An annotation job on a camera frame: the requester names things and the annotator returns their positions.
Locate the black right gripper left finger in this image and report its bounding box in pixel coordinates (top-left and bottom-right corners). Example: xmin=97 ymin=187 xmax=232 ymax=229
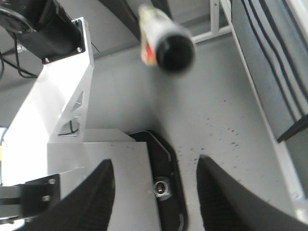
xmin=17 ymin=159 xmax=116 ymax=231

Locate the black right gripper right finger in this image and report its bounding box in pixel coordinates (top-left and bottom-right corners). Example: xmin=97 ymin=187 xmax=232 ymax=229
xmin=196 ymin=154 xmax=308 ymax=231

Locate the black whiteboard marker with tape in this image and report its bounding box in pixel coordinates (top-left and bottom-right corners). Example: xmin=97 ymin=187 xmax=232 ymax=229
xmin=138 ymin=4 xmax=195 ymax=74

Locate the black robot arm motor joint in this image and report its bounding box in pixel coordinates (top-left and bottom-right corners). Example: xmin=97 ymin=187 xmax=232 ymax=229
xmin=0 ymin=0 xmax=85 ymax=64

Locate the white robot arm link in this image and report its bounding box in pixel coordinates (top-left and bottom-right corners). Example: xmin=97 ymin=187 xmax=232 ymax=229
xmin=0 ymin=17 xmax=161 ymax=231

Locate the grey pegboard panel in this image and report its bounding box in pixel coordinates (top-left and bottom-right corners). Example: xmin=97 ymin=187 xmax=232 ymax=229
xmin=192 ymin=0 xmax=308 ymax=217

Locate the grey black striped fabric organizer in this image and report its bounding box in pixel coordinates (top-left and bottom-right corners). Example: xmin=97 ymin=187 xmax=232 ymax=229
xmin=231 ymin=0 xmax=308 ymax=142

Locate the black base plate with connector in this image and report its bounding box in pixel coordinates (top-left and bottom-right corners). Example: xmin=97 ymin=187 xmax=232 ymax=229
xmin=130 ymin=130 xmax=188 ymax=231

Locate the black cable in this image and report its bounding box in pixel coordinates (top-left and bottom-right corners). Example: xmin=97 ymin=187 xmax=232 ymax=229
xmin=0 ymin=32 xmax=39 ymax=82

